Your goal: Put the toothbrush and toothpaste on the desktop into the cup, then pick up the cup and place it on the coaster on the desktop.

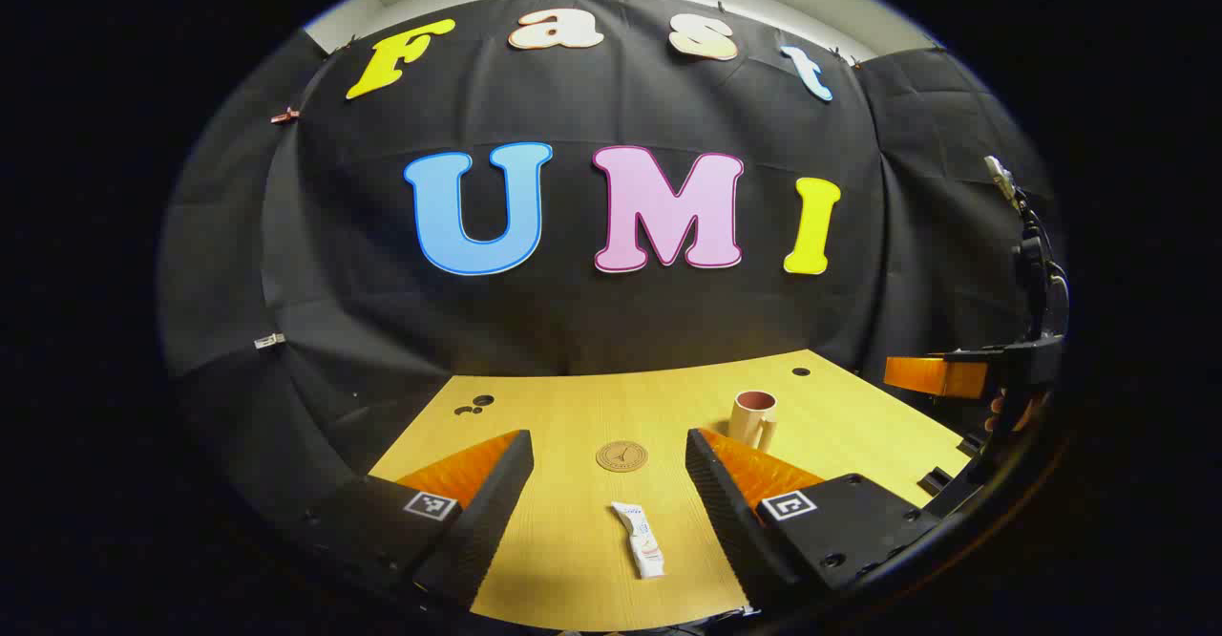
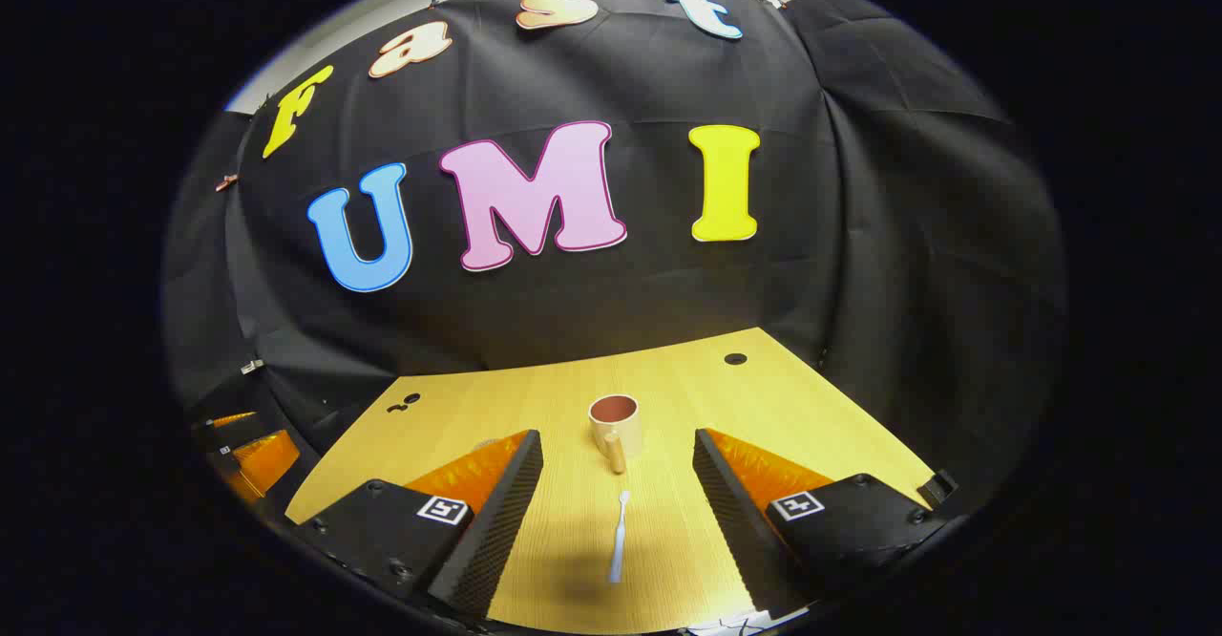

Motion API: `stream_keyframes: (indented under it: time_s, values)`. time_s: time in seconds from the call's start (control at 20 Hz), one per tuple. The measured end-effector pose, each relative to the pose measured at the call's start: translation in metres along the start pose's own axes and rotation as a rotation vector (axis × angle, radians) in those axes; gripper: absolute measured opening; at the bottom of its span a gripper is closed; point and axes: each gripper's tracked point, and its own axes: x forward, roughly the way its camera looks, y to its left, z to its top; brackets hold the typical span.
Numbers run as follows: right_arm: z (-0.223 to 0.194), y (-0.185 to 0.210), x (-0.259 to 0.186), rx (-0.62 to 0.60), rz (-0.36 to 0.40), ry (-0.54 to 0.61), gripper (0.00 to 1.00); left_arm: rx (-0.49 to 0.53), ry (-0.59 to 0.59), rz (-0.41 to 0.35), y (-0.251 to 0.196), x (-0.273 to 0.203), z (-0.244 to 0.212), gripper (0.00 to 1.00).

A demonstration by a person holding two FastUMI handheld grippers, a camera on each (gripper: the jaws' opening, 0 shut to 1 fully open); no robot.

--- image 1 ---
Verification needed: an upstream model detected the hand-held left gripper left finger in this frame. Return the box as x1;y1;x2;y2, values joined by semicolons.
286;429;536;613

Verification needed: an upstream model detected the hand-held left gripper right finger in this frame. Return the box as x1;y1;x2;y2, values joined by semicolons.
685;428;956;618

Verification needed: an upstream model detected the white toothpaste tube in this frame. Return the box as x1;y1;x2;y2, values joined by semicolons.
611;501;666;580

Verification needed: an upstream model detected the beige cup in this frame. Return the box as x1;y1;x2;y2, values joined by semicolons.
729;390;778;454

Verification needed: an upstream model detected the round cork coaster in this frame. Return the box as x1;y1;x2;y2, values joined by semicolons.
596;439;649;473

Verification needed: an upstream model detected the wooden desktop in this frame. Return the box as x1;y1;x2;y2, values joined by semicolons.
368;350;975;632

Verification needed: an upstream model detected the black backdrop cloth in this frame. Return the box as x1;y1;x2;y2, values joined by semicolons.
158;0;1065;522

